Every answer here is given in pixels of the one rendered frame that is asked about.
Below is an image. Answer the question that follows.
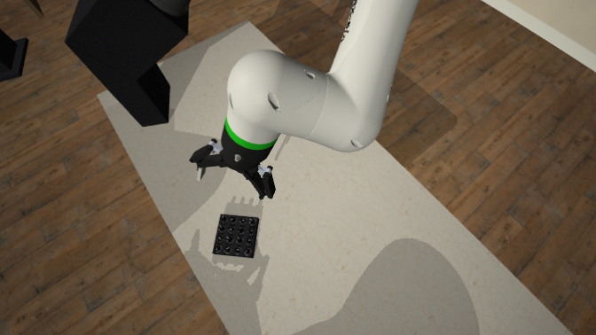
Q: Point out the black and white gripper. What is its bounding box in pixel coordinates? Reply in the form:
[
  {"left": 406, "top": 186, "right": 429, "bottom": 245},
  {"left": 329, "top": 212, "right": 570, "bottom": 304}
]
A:
[{"left": 189, "top": 138, "right": 276, "bottom": 206}]

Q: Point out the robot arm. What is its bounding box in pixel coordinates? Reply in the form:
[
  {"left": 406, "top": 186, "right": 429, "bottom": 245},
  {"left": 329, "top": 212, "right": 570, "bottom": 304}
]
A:
[{"left": 221, "top": 0, "right": 419, "bottom": 165}]

